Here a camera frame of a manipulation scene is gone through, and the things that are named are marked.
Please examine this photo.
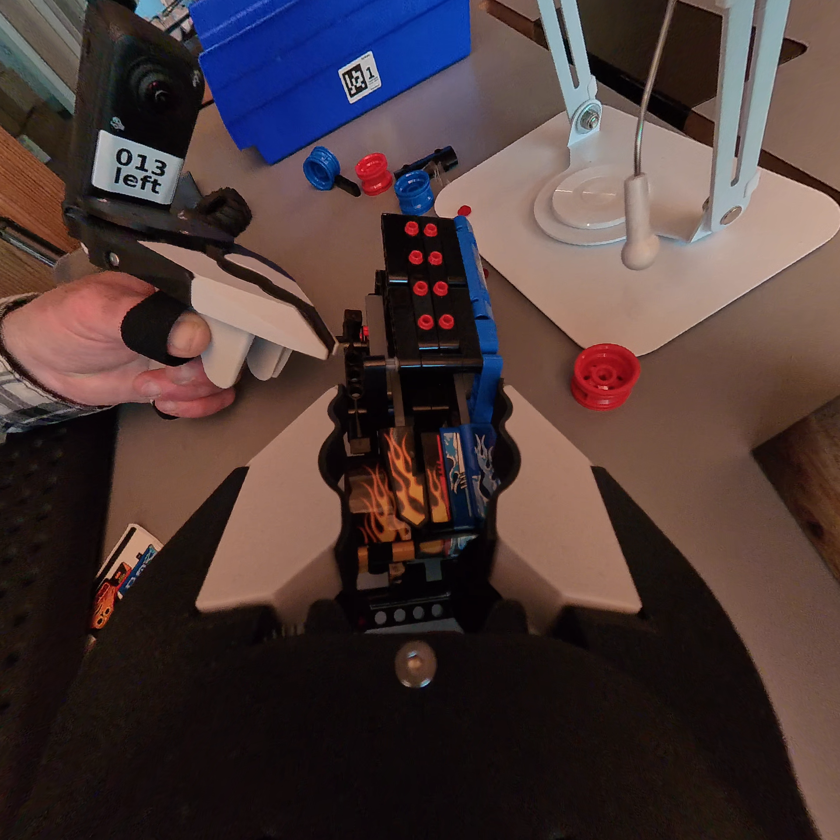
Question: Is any red toy wheel rim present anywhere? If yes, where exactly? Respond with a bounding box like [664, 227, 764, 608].
[355, 153, 393, 196]
[571, 343, 641, 412]

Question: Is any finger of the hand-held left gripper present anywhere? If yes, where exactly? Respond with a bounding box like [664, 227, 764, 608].
[136, 239, 337, 362]
[222, 251, 338, 343]

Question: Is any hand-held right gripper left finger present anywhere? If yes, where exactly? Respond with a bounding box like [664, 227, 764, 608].
[196, 387, 358, 634]

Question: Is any sticker sheet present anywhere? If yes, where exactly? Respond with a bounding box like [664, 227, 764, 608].
[88, 523, 164, 631]

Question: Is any person's left hand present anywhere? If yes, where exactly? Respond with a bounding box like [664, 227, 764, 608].
[15, 271, 237, 421]

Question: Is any white book stand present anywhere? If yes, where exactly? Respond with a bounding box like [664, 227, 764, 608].
[434, 0, 840, 358]

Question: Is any blue storage bin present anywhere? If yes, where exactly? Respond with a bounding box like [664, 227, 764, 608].
[189, 0, 472, 165]

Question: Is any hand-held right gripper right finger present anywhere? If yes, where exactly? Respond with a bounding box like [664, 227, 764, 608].
[459, 384, 643, 634]

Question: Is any black rubber tyre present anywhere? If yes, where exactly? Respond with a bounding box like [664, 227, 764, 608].
[197, 187, 253, 238]

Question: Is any person's left forearm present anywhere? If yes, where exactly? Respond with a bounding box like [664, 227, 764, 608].
[0, 292, 116, 435]

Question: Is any blue toy wheel rim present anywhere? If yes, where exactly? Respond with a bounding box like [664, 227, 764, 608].
[303, 146, 341, 191]
[394, 171, 434, 214]

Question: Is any black perforated chair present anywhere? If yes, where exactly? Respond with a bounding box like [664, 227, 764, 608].
[0, 413, 119, 840]

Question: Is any brick-built toy truck model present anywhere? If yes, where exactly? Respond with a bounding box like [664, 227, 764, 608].
[336, 213, 506, 634]

